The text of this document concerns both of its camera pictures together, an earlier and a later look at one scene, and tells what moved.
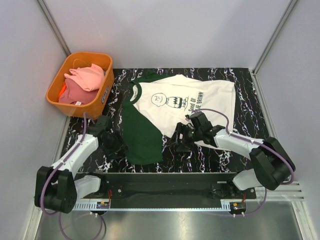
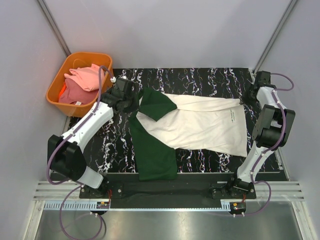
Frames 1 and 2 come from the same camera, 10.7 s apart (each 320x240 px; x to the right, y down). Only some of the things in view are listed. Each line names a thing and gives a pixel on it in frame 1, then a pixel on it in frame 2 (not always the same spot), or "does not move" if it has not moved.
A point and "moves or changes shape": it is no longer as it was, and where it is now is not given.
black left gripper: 119,145 -> 134,107
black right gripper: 182,129 -> 244,95
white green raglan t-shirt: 154,106 moves or changes shape
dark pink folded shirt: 73,93 does not move
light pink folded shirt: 92,78 does not move
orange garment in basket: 62,90 does not move
